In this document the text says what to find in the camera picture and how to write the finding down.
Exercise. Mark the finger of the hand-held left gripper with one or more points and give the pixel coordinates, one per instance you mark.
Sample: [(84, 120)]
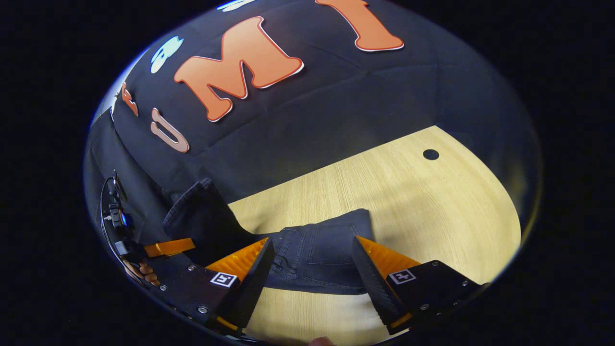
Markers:
[(170, 247)]

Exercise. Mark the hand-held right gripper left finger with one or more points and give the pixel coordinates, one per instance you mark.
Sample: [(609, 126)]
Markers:
[(252, 283)]

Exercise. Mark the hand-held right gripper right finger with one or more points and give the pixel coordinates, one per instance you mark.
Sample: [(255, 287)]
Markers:
[(375, 283)]

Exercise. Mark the dark grey jeans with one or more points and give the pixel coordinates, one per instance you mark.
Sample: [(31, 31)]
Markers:
[(317, 259)]

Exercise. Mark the black round table grommet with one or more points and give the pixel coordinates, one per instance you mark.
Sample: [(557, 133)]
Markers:
[(430, 154)]

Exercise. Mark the black backdrop cloth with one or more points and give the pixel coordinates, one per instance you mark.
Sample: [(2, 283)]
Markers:
[(336, 105)]

